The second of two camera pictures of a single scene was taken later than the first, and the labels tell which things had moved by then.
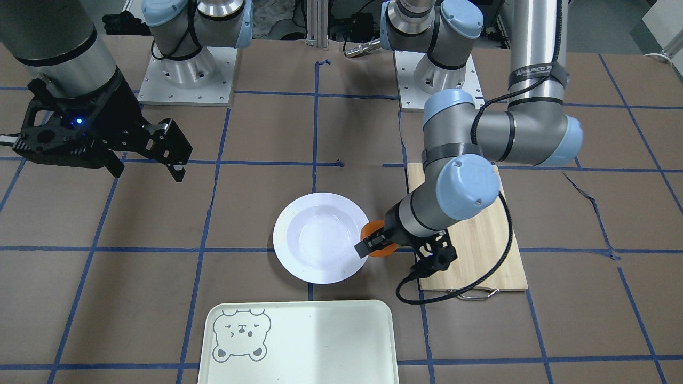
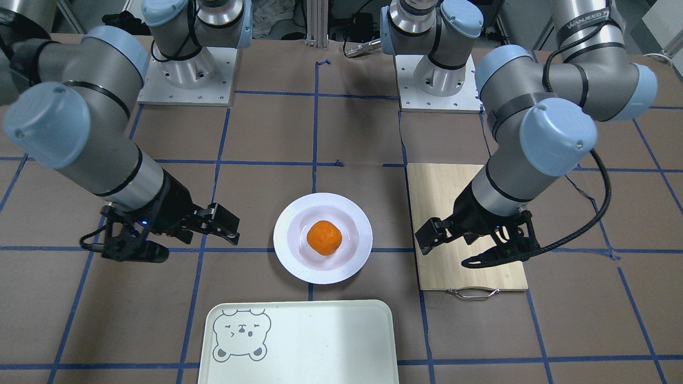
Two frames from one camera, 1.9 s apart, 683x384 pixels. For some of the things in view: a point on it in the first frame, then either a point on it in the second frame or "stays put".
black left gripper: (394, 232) → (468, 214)
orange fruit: (371, 226) → (324, 238)
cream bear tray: (298, 342) stays put
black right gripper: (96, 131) → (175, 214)
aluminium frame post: (317, 33) stays put
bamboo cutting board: (479, 243) stays put
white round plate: (315, 236) stays put
